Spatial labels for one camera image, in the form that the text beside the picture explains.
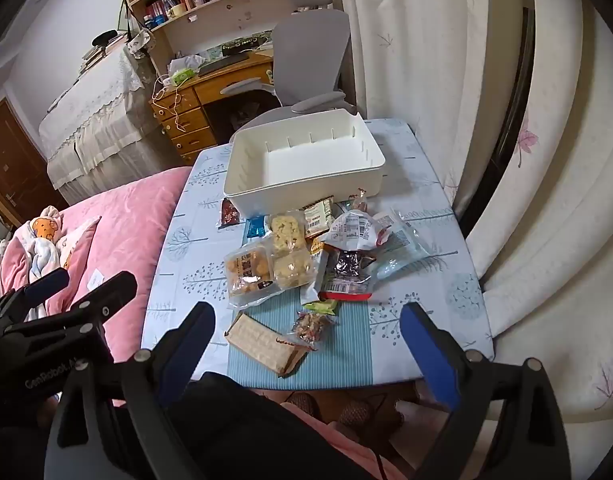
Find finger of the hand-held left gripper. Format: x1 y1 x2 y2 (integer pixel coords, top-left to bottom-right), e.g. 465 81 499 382
68 271 138 327
0 267 71 322

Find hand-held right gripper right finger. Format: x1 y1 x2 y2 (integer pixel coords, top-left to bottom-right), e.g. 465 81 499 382
399 301 571 480

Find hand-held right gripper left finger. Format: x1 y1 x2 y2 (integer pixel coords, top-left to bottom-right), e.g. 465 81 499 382
44 301 217 480

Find white silver snack packet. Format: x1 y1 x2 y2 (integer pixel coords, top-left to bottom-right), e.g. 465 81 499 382
321 210 387 251

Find white plastic storage box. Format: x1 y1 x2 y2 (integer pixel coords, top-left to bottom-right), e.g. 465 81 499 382
223 108 386 218

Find cartoon printed cloth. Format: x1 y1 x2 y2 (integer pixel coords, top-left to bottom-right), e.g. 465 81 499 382
16 205 102 286

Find clear cracker packet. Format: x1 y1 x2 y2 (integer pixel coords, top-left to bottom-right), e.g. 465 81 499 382
225 312 310 378

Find person's black clothing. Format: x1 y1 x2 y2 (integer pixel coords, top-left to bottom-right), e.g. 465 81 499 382
156 371 382 480

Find brown patterned slipper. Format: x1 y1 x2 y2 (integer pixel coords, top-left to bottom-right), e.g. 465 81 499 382
286 392 317 418
337 402 372 426

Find clear brown cookie packet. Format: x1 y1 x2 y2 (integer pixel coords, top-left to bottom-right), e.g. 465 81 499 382
224 240 282 310

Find large clear plastic bag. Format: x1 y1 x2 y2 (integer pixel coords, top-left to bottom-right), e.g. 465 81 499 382
374 210 430 281

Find red silver snack packet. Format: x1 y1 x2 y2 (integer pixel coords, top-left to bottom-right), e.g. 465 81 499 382
301 247 380 303

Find green yellow candy packet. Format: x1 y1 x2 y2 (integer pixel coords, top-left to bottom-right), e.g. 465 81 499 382
302 299 340 316

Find clear mixed nut packet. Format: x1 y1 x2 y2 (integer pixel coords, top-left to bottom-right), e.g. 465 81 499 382
290 310 335 351

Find person's pink pants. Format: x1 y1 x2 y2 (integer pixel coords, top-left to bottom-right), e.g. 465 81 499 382
281 402 412 480

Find brown wooden door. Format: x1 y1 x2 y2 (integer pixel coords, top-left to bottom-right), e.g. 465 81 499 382
0 97 70 226

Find dark red snack packet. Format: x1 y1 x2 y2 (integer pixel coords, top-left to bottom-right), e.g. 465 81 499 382
217 199 240 228

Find tree printed tablecloth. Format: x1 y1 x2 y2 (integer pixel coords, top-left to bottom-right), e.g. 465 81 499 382
141 119 495 392

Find orange twisted snack packet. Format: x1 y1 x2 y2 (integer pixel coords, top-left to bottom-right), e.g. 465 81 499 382
347 187 371 213

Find beige snack packet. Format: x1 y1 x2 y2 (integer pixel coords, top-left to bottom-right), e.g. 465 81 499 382
301 197 337 238

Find white lace furniture cover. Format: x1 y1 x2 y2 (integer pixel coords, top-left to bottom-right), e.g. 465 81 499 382
39 47 167 206

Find wooden desk with drawers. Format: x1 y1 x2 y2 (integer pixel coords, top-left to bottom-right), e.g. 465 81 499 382
150 52 277 166

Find green tissue pack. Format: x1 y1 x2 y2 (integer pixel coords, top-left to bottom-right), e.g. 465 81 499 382
166 56 206 87

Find small stack of books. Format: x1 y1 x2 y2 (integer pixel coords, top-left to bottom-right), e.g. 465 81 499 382
79 45 110 71

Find patterned cloth bag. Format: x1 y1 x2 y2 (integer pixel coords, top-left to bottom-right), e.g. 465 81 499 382
125 27 154 57

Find black hat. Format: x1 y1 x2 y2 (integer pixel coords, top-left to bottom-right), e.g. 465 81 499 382
92 31 130 48

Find black keyboard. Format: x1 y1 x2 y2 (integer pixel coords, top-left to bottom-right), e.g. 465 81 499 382
199 54 250 75

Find grey office chair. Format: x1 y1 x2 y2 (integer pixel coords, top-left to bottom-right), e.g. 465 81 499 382
220 0 360 131

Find white cable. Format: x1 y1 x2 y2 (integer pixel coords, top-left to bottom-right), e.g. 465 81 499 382
151 74 184 133

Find dark window frame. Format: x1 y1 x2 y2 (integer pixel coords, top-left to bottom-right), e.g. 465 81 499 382
457 0 537 241

